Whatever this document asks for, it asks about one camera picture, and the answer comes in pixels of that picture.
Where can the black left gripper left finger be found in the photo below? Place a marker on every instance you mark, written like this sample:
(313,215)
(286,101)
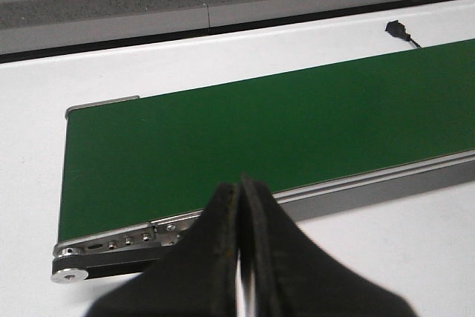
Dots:
(197,276)

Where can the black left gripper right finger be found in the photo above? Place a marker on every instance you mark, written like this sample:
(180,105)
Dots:
(286,274)

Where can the black timing drive belt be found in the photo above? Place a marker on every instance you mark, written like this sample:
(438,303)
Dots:
(75,268)

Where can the green conveyor belt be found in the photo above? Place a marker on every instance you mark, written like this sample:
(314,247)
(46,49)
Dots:
(133,161)

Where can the aluminium conveyor frame rail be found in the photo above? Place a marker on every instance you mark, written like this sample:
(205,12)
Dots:
(304,202)

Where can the black power plug with cable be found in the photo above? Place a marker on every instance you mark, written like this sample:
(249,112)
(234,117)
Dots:
(398,30)

